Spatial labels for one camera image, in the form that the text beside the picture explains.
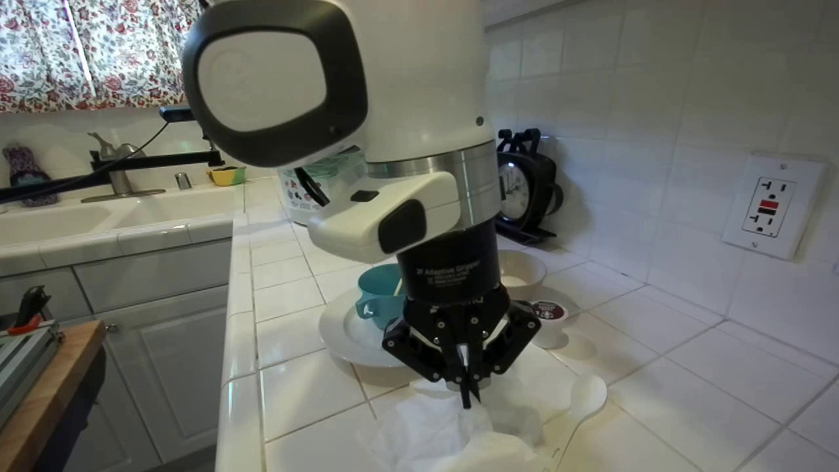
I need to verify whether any white wall power outlet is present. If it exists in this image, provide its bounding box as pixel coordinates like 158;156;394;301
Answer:
721;156;826;259

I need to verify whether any white round plate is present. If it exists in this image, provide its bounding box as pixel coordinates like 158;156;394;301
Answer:
319;288;401;367

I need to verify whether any white lower cabinet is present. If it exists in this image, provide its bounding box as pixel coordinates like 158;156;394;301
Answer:
0;240;230;472

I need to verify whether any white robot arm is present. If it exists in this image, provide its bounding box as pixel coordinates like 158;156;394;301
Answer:
180;0;538;406

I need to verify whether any dark bottle by sink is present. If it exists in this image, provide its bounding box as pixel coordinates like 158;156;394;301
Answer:
3;145;57;208

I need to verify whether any teal ceramic cup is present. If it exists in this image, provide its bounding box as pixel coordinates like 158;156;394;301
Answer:
354;266;405;332

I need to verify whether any floral window curtain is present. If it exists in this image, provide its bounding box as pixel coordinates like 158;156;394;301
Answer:
0;0;206;113

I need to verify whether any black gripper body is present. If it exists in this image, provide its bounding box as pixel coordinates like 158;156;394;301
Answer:
382;224;540;383

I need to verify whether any metal sink faucet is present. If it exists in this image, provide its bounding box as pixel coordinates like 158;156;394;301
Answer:
92;132;148;203

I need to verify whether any black apple-shaped clock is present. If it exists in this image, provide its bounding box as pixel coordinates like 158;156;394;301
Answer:
496;130;564;248

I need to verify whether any wooden side table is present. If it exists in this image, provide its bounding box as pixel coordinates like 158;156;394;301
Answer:
0;321;105;472

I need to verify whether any white paper napkin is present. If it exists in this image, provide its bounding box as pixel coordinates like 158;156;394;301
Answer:
360;349;607;472

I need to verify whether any beige ceramic bowl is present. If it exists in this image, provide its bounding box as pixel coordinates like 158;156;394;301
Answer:
500;249;548;288

